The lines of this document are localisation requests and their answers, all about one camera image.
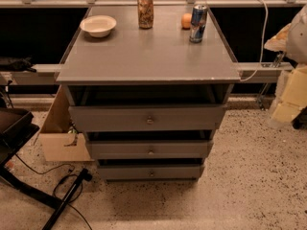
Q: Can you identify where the white cable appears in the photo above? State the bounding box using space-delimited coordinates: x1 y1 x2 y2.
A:
239 0 270 82

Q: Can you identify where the brown patterned can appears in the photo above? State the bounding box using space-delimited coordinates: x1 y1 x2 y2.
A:
137 0 154 29

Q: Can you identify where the black chair base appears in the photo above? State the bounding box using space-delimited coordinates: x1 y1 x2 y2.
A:
0 106 94 230

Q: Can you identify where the grey bottom drawer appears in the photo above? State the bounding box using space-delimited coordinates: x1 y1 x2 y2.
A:
98 165 204 180

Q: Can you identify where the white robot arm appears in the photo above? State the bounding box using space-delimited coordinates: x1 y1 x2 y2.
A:
265 6 307 126

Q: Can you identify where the grey metal rail beam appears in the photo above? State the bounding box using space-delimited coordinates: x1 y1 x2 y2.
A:
0 62 293 86

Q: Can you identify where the black object on rail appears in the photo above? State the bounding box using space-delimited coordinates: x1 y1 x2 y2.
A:
0 57 35 72

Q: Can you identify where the cardboard box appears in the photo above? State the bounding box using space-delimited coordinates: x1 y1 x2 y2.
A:
38 87 91 162

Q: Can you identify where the grey drawer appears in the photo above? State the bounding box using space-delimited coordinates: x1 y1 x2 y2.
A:
69 104 225 132
98 165 204 180
86 141 213 159

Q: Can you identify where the black floor cable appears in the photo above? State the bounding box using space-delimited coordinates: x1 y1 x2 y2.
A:
14 152 94 230

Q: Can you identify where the grey middle drawer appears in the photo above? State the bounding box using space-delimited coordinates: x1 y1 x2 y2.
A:
86 141 213 159

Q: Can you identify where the white ceramic bowl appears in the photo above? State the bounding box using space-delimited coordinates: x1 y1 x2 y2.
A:
80 15 117 38

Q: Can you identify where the orange fruit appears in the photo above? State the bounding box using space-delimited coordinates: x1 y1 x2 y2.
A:
181 13 192 29

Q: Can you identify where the blue silver energy drink can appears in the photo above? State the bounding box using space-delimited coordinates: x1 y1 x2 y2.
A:
190 4 208 43

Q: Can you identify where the grey top drawer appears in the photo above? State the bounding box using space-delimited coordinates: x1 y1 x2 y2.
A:
69 104 225 132

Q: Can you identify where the grey drawer cabinet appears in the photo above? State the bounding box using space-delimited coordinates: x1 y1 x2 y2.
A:
58 5 240 169

